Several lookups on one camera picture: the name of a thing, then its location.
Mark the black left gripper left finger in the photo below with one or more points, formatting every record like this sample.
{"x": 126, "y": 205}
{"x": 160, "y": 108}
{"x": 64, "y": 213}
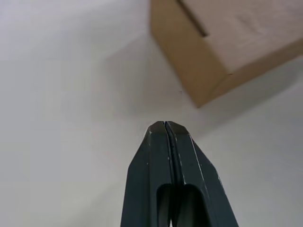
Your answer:
{"x": 146, "y": 179}

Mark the brown cardboard box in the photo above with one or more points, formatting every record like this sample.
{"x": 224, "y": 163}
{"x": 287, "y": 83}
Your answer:
{"x": 220, "y": 45}

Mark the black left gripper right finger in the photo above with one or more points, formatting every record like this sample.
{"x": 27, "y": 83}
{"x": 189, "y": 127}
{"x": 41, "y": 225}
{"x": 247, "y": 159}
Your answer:
{"x": 198, "y": 179}

